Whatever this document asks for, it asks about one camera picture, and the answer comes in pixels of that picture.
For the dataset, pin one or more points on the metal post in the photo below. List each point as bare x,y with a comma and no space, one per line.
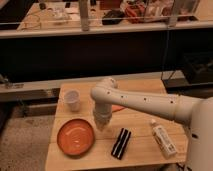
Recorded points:
83,9

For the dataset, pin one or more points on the orange carrot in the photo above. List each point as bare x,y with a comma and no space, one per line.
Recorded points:
116,108

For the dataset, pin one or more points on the white plastic cup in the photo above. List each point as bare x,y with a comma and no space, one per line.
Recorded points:
72,99

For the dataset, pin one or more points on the black striped rectangular block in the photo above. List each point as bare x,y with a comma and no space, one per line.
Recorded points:
121,144

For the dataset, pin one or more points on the black bag on bench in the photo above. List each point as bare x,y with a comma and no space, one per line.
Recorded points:
112,17

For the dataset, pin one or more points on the orange ceramic bowl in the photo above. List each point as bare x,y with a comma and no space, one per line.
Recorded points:
75,137

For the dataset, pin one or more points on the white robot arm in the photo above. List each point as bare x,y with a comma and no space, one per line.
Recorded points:
195,113

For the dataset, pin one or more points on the black crate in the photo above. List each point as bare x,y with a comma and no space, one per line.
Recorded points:
198,67

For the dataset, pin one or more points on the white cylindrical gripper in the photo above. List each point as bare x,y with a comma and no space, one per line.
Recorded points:
101,121

